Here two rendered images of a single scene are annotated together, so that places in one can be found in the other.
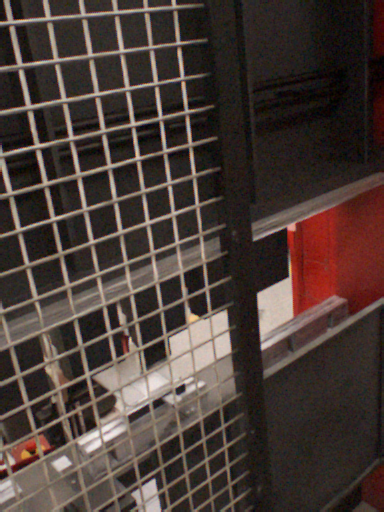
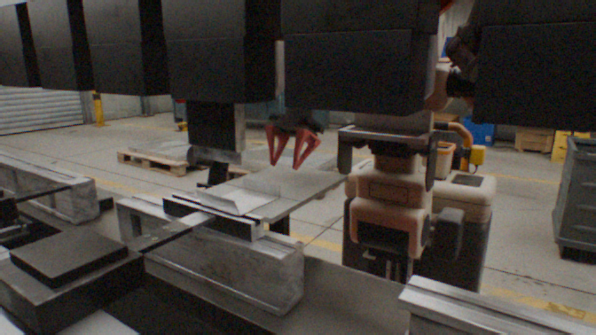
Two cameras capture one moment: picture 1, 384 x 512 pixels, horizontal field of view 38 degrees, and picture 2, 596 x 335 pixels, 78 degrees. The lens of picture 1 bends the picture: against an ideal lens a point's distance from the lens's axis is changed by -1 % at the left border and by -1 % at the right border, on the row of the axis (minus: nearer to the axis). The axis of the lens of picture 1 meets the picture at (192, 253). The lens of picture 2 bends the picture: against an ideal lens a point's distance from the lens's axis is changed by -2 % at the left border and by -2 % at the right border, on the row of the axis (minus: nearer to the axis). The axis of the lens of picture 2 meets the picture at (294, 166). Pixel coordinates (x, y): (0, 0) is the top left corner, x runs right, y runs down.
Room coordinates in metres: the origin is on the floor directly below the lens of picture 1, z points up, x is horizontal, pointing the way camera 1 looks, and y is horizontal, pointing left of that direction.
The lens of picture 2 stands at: (1.19, -0.43, 1.23)
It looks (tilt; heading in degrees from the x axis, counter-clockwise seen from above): 16 degrees down; 70
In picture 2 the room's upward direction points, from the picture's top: straight up
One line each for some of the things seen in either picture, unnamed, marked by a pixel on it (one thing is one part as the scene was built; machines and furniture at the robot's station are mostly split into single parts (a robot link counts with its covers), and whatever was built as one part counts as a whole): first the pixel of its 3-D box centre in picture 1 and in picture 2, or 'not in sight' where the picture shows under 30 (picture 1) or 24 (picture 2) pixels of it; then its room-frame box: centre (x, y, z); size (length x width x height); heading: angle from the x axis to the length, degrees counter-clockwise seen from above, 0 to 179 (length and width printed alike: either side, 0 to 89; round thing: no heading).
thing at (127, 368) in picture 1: (130, 373); (275, 187); (1.39, 0.22, 1.00); 0.26 x 0.18 x 0.01; 36
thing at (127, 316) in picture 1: (153, 306); (224, 38); (1.29, 0.12, 1.26); 0.15 x 0.09 x 0.17; 126
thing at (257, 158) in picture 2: not in sight; (285, 160); (2.43, 3.23, 0.20); 1.01 x 0.63 x 0.12; 131
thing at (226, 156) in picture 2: (153, 353); (215, 129); (1.27, 0.14, 1.13); 0.10 x 0.02 x 0.10; 126
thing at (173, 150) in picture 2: not in sight; (172, 149); (1.33, 4.40, 0.17); 0.99 x 0.63 x 0.05; 125
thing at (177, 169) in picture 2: not in sight; (173, 156); (1.33, 4.40, 0.07); 1.20 x 0.80 x 0.14; 125
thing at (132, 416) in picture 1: (153, 400); (209, 214); (1.26, 0.15, 0.98); 0.20 x 0.03 x 0.03; 126
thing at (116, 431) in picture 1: (147, 424); (199, 244); (1.24, 0.18, 0.92); 0.39 x 0.06 x 0.10; 126
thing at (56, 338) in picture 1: (86, 336); (137, 42); (1.17, 0.28, 1.26); 0.15 x 0.09 x 0.17; 126
